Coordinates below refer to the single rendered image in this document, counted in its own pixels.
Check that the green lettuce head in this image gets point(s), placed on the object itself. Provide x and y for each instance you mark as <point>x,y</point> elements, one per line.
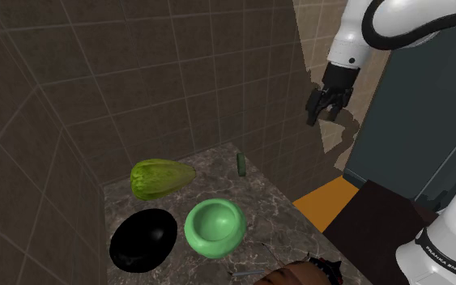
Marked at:
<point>160,178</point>

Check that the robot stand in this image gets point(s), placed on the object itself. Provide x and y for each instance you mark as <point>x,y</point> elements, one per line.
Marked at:
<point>369,233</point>

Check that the brown round thing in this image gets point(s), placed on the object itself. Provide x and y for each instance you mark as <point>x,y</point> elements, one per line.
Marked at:
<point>290,276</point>

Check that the dark grey tall cabinet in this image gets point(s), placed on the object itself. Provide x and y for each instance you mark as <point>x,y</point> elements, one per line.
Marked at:
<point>421,126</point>

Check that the thin dark stick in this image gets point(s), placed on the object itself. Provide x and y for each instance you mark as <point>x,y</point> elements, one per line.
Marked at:
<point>271,253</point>

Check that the small green cucumber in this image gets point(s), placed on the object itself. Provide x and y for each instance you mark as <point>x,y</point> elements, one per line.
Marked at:
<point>241,164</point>

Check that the black oval bowl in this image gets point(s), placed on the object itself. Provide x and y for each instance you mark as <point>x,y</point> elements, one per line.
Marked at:
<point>142,240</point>

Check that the green round pot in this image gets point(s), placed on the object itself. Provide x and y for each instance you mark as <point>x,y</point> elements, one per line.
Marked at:
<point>215,229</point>

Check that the grey slim tool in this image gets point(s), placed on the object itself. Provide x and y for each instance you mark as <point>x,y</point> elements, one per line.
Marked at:
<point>247,272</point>

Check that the black red spiky thing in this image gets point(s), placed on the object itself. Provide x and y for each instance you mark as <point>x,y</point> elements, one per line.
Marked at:
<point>330,270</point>

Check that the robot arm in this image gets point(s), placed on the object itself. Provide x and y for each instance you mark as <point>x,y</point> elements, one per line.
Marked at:
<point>354,35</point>

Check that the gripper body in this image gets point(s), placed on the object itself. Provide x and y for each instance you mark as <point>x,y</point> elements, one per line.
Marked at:
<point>340,77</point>

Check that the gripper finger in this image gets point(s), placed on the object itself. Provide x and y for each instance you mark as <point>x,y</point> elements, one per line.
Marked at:
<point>336,111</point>
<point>313,105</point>

